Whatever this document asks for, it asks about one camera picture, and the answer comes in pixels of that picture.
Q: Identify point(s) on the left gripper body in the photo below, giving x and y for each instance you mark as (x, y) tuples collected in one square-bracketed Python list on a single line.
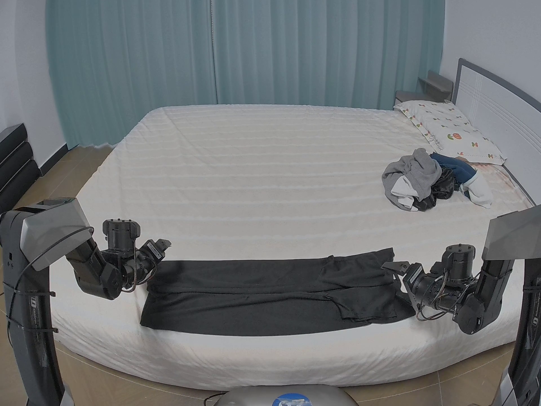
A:
[(150, 260)]

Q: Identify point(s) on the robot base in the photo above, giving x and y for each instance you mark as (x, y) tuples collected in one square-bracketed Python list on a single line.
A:
[(262, 398)]

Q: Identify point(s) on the black T-shirt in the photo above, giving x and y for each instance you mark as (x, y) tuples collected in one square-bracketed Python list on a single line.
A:
[(262, 294)]

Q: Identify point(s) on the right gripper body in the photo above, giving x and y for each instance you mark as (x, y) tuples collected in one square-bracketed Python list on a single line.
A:
[(422, 290)]

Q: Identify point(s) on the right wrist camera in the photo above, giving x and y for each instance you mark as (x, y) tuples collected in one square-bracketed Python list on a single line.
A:
[(437, 269)]

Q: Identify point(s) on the black chest of drawers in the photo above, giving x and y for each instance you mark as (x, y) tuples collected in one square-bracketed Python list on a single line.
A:
[(17, 167)]

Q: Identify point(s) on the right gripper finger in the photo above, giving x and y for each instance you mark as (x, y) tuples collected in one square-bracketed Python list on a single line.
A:
[(397, 267)]

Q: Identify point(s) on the white printed pillow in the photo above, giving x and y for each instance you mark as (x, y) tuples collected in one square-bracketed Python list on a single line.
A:
[(454, 131)]

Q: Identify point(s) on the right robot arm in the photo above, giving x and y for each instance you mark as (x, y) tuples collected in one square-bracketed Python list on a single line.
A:
[(511, 235)]

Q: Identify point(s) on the bed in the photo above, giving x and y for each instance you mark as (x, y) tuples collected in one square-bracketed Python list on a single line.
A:
[(253, 176)]

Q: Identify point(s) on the grey bedside table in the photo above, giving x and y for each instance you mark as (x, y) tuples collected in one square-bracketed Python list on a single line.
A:
[(435, 83)]

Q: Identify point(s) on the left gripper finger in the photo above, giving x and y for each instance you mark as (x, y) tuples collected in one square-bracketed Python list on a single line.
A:
[(164, 244)]

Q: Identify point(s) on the pile of clothes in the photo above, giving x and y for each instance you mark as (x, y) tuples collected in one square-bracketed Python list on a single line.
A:
[(418, 174)]

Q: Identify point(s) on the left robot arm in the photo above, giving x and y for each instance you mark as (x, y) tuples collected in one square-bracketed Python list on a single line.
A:
[(50, 226)]

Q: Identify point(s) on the blue-green curtain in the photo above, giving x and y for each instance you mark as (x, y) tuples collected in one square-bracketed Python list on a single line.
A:
[(253, 49)]

